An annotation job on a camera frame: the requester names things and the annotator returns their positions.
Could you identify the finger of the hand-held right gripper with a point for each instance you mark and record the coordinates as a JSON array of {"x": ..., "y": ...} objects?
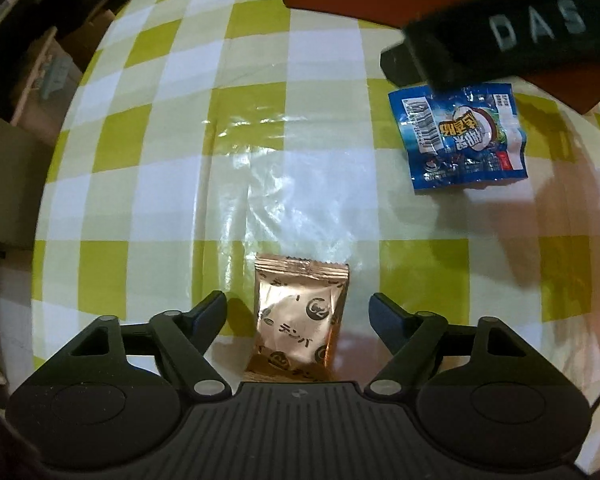
[{"x": 402, "y": 65}]

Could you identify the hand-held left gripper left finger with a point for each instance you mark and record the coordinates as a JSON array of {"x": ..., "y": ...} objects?
[{"x": 215, "y": 316}]

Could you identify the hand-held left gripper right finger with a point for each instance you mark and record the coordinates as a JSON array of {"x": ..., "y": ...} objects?
[{"x": 385, "y": 317}]

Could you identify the copper foil snack packet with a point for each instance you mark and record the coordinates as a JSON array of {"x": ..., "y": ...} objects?
[{"x": 295, "y": 310}]

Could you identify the blue snack packet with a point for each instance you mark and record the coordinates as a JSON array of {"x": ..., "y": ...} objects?
[{"x": 460, "y": 140}]

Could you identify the green checkered tablecloth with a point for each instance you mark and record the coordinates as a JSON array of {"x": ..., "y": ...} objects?
[{"x": 305, "y": 170}]

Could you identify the olive cardboard box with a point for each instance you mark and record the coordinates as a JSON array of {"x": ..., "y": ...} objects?
[{"x": 10, "y": 185}]

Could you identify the wooden cabinet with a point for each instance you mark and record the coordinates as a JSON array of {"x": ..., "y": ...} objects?
[{"x": 50, "y": 80}]

